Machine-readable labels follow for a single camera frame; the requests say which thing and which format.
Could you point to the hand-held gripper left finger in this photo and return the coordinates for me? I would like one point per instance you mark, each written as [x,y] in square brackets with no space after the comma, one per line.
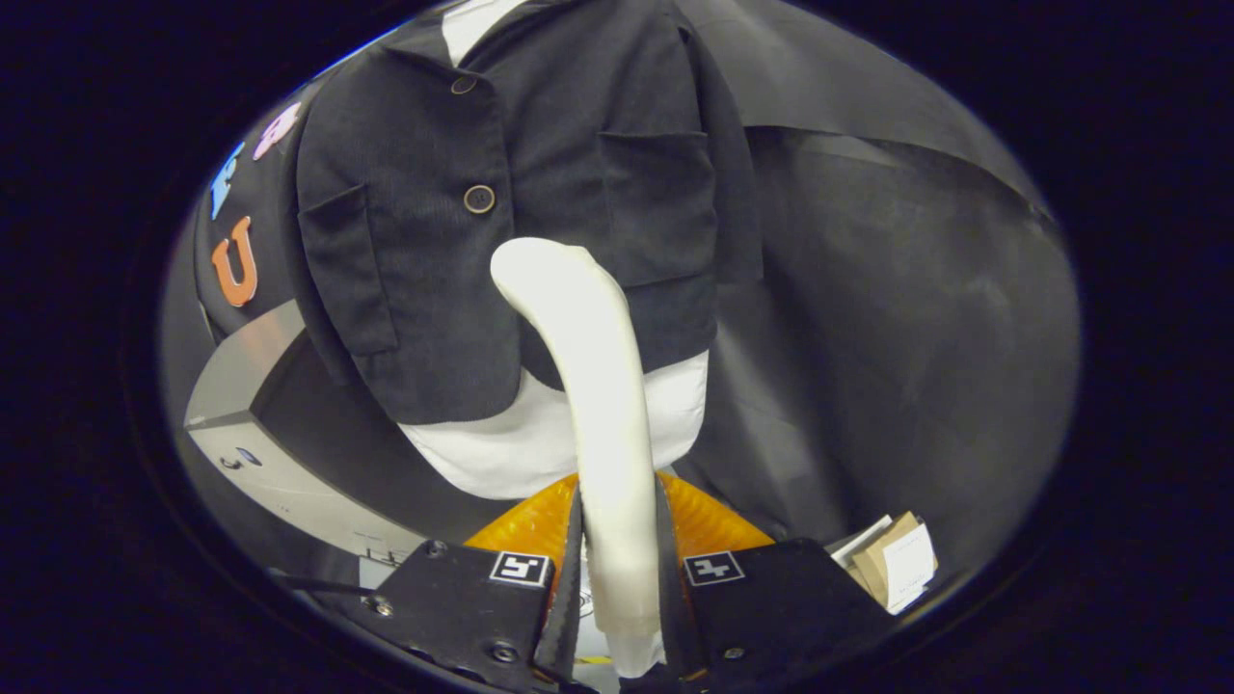
[569,598]

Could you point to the white garment steamer head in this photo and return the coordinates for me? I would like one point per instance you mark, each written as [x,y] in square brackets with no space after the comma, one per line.
[598,386]

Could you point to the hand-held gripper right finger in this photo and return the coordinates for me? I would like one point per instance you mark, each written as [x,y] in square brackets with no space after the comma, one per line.
[675,607]

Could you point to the black jacket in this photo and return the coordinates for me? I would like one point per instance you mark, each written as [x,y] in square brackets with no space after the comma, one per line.
[578,145]

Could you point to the grey drawer cabinet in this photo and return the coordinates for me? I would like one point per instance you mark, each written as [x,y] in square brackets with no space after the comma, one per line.
[231,366]

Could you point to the black backdrop cloth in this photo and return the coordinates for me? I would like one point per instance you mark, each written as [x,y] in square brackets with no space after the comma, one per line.
[868,337]

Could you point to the cardboard box with paper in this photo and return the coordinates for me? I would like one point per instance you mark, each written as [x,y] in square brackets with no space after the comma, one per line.
[906,569]

